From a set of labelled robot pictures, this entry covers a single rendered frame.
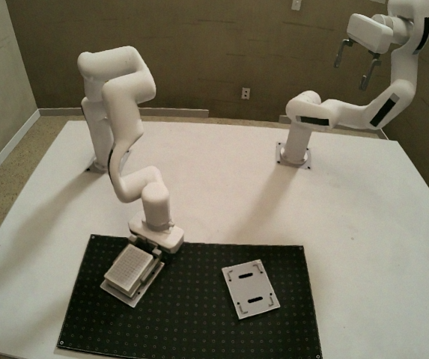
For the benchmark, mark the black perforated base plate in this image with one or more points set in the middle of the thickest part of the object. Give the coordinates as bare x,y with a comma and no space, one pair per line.
187,312

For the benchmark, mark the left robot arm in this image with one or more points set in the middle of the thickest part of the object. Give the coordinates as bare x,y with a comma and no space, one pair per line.
390,103

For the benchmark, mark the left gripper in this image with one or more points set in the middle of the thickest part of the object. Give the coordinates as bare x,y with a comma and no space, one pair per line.
372,34

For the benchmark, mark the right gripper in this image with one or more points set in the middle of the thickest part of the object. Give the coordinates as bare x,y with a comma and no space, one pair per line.
168,240

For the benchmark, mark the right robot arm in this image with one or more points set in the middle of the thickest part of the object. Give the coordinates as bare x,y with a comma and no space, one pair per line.
125,81

